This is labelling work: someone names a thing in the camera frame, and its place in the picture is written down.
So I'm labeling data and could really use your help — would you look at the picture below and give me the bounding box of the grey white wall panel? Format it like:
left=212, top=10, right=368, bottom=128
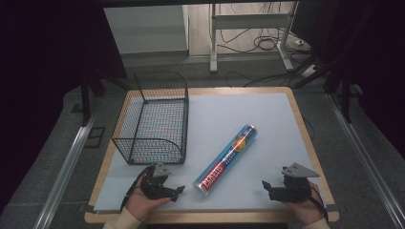
left=103, top=4, right=189, bottom=55

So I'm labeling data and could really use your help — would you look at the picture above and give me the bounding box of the thin black cable beside table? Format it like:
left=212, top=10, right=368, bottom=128
left=302, top=116, right=317, bottom=141

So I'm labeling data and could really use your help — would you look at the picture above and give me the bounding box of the tangle of black floor cables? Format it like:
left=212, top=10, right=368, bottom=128
left=219, top=2, right=311, bottom=54

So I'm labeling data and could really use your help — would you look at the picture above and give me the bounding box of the left hand-held gripper black cable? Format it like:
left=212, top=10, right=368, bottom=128
left=119, top=165, right=153, bottom=212

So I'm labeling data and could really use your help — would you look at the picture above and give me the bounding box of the long black floor cable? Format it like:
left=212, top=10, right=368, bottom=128
left=224, top=65, right=316, bottom=89

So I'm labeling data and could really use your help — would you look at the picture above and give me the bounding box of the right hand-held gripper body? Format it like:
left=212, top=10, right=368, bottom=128
left=281, top=162, right=321, bottom=203

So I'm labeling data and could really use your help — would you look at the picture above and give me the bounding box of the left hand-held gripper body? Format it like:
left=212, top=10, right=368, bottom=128
left=139, top=162, right=176, bottom=201

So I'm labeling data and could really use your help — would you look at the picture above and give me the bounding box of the right hand-held gripper black cable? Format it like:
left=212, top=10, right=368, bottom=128
left=307, top=184, right=330, bottom=223

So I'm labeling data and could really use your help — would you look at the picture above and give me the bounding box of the aluminium floor rail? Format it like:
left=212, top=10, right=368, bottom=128
left=326, top=92, right=405, bottom=229
left=32, top=94, right=103, bottom=229

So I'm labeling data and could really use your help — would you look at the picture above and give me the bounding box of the white metal desk frame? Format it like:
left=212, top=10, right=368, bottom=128
left=208, top=2, right=300, bottom=74

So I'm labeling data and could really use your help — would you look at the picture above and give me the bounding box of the hand-held gripper black cable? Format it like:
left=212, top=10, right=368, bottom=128
left=307, top=184, right=330, bottom=223
left=119, top=165, right=153, bottom=212

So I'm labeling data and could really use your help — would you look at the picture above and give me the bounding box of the light blue table mat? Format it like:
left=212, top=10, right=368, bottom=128
left=94, top=92, right=328, bottom=214

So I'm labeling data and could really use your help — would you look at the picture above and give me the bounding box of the person's left hand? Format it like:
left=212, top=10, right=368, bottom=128
left=124, top=182, right=173, bottom=221

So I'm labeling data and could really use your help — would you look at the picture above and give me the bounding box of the black floor socket plate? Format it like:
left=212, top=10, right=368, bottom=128
left=84, top=126, right=106, bottom=149

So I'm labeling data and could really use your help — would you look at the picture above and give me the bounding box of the black metal stand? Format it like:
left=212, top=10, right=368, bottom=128
left=77, top=71, right=132, bottom=128
left=292, top=47, right=364, bottom=124

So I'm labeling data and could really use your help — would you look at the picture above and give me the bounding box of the blue and red cylindrical can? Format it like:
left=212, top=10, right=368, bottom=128
left=192, top=124, right=258, bottom=198

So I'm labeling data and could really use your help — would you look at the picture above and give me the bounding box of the dark curtain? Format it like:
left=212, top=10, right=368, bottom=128
left=318, top=0, right=405, bottom=160
left=0, top=0, right=128, bottom=214

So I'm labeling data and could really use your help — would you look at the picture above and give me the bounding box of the white power strip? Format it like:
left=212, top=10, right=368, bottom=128
left=300, top=64, right=320, bottom=79

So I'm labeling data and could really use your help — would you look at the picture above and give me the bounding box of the black wire mesh basket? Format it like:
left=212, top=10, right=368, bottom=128
left=112, top=71, right=190, bottom=166

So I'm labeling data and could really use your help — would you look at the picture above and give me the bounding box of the person's right hand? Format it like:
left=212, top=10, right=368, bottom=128
left=286, top=182, right=326, bottom=226

